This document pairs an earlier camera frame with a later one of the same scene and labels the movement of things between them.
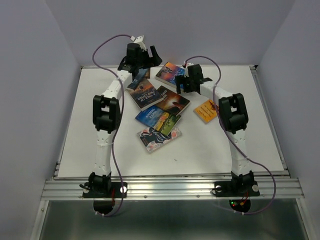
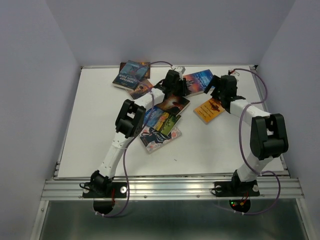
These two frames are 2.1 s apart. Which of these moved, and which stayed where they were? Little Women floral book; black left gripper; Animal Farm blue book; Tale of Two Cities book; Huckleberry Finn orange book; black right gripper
Moved: black left gripper; black right gripper
Stayed: Huckleberry Finn orange book; Animal Farm blue book; Little Women floral book; Tale of Two Cities book
